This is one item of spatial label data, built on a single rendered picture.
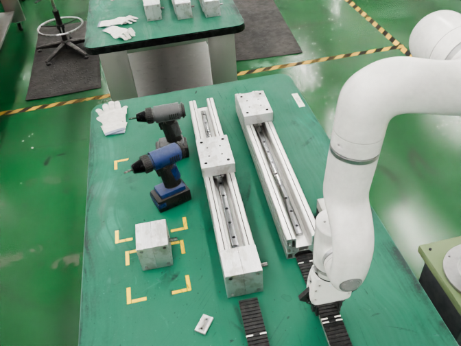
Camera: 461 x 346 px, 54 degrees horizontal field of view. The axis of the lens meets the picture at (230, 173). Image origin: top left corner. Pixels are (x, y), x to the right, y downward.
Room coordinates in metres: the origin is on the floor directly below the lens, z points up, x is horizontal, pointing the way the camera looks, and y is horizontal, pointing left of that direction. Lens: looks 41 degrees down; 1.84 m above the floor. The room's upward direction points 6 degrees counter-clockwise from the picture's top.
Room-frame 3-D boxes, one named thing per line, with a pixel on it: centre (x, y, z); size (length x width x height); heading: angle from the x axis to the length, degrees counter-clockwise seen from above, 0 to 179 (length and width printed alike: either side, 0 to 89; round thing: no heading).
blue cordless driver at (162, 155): (1.10, 0.23, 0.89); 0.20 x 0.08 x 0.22; 117
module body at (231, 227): (1.20, 0.05, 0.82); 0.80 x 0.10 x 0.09; 6
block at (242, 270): (0.76, -0.02, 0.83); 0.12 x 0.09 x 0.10; 96
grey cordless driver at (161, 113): (1.36, 0.24, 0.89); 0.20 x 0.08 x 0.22; 97
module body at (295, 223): (1.22, -0.14, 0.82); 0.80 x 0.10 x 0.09; 6
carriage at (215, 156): (1.20, 0.05, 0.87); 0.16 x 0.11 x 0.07; 6
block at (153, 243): (0.88, 0.23, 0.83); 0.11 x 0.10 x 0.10; 97
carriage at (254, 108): (1.47, -0.11, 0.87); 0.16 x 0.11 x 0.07; 6
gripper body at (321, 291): (0.63, -0.21, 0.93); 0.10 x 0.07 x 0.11; 96
